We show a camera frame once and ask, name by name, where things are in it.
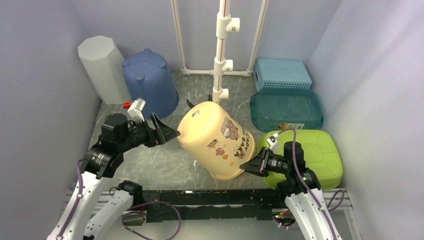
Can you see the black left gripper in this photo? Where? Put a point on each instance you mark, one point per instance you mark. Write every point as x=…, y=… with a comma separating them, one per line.
x=164, y=133

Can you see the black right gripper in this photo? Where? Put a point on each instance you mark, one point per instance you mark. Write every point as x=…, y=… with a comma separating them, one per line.
x=258, y=165

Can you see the beige plastic bucket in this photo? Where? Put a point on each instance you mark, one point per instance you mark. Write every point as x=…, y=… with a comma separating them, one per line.
x=215, y=140

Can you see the teal translucent plastic tub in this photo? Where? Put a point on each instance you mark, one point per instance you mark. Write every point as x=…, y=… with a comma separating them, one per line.
x=274, y=109

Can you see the blue bucket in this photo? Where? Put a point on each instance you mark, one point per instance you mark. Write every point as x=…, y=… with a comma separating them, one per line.
x=148, y=76

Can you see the lime green plastic tub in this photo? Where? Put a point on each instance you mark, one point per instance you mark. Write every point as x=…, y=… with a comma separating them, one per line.
x=320, y=154

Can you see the translucent white faceted bin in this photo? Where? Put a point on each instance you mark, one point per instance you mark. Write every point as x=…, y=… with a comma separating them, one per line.
x=102, y=61

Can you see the light blue perforated basket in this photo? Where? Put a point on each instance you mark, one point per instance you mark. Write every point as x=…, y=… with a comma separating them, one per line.
x=280, y=73

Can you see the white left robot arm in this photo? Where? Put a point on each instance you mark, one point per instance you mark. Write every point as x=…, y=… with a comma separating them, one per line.
x=98, y=167

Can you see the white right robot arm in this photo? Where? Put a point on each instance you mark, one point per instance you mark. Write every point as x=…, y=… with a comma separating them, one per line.
x=311, y=214

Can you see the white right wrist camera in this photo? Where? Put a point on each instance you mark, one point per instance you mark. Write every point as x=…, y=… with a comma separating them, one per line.
x=272, y=140

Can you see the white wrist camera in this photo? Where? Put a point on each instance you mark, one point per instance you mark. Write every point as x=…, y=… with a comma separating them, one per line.
x=134, y=109
x=272, y=140

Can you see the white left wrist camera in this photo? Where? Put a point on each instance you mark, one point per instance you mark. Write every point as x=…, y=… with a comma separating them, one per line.
x=134, y=109

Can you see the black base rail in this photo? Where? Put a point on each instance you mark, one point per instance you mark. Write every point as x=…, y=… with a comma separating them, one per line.
x=167, y=205

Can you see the black handled pliers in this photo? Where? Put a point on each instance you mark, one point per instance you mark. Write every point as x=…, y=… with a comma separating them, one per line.
x=191, y=105

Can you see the white PVC pipe frame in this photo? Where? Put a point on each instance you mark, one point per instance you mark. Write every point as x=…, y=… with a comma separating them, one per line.
x=225, y=25

